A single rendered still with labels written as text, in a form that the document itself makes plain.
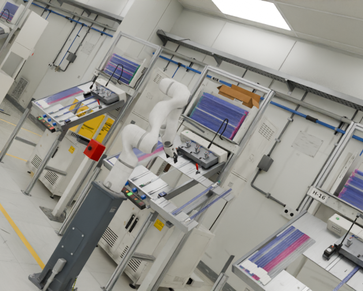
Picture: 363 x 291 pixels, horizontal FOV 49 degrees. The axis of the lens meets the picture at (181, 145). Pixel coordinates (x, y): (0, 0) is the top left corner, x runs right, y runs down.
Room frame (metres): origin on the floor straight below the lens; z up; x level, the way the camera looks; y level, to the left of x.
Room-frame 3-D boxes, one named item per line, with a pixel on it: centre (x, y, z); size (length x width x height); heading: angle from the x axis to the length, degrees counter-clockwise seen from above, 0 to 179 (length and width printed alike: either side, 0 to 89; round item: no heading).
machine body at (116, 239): (3.54, -0.19, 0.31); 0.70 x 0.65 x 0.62; 49
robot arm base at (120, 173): (2.48, 0.23, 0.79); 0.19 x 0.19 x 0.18
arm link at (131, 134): (2.49, 0.27, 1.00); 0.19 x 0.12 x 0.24; 78
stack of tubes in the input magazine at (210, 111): (3.41, -0.16, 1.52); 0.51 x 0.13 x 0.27; 49
